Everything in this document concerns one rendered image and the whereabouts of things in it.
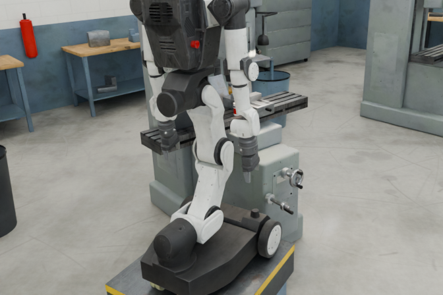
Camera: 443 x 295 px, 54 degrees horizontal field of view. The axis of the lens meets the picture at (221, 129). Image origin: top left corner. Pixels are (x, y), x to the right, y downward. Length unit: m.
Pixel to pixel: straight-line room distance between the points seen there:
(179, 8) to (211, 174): 0.87
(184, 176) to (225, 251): 1.20
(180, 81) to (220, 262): 0.87
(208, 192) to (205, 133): 0.31
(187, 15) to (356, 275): 1.99
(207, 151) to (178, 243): 0.46
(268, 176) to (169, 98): 1.05
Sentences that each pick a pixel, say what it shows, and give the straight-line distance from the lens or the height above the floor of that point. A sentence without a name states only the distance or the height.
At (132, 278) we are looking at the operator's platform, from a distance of 2.38.
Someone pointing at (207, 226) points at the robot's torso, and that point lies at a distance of 2.12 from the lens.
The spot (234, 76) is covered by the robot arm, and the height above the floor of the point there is 1.44.
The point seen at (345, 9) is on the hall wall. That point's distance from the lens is 10.32.
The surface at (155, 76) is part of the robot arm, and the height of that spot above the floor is 1.40.
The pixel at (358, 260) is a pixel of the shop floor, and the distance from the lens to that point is 3.14.
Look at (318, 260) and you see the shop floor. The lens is 3.09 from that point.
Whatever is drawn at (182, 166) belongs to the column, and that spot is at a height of 0.49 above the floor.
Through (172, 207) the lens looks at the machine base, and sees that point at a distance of 3.45.
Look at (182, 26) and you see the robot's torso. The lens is 1.72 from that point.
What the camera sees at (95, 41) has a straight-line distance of 6.30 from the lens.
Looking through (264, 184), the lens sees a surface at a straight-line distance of 2.65.
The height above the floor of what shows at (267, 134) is 0.85.
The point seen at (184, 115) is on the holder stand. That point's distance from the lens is 2.61.
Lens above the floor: 1.88
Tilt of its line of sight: 21 degrees down
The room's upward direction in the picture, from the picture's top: 3 degrees counter-clockwise
